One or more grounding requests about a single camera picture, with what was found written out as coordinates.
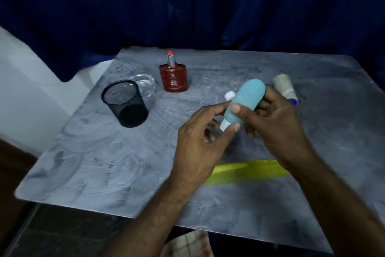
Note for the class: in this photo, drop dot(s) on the person's left hand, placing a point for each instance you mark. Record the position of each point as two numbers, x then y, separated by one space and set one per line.
198 151

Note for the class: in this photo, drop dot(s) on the person's right hand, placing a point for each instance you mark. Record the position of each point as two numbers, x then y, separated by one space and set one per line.
276 130

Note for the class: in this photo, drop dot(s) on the light blue bottle white cap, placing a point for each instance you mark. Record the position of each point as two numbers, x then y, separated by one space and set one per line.
245 100

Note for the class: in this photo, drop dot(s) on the white lint roll refill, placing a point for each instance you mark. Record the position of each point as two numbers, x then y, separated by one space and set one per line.
285 87

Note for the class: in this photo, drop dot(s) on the yellow-green comb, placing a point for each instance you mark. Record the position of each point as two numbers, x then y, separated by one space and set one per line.
249 171

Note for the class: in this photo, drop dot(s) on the pink bottle white cap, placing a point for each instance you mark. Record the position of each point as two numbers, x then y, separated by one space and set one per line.
229 95

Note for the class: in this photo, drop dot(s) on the red perfume bottle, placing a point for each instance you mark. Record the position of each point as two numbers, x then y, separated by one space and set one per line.
173 76

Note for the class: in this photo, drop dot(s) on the clear glass ashtray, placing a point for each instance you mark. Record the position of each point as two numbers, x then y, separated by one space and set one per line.
147 84

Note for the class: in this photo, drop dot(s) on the black mesh cup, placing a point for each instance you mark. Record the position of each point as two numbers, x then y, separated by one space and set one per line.
126 105

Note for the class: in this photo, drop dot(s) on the person's right forearm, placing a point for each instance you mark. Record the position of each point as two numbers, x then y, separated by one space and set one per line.
337 211

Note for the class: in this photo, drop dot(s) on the person's left forearm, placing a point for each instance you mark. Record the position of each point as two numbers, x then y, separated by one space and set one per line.
144 223

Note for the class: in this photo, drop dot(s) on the plaid shirt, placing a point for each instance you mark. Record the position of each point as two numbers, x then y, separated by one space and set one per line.
188 244

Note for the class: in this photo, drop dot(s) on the dark blue curtain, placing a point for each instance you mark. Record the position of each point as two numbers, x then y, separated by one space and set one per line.
180 4

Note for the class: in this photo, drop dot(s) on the brown wooden panel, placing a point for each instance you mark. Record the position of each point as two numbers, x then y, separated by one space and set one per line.
13 181

